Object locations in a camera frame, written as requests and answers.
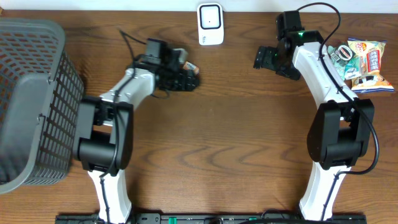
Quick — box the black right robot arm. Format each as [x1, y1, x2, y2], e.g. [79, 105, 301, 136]
[253, 29, 375, 222]

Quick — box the teal kleenex tissue pack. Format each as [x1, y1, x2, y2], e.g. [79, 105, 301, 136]
[344, 57, 363, 80]

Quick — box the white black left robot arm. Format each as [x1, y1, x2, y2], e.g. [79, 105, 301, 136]
[73, 55, 200, 223]

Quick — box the orange tissue pack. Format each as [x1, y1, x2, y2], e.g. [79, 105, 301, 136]
[182, 61, 200, 76]

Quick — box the grey plastic basket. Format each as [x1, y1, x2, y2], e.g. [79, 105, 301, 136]
[1, 17, 84, 194]

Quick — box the white barcode scanner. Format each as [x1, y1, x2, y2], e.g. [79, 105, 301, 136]
[197, 2, 224, 45]

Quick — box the black box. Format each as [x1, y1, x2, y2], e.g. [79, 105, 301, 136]
[328, 43, 356, 66]

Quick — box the white snack bag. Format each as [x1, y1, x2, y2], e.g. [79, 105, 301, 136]
[348, 38, 394, 93]

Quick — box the teal wet wipes pack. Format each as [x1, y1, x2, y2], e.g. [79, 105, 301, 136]
[327, 45, 348, 80]

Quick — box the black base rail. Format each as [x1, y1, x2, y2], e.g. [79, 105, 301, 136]
[55, 212, 368, 224]

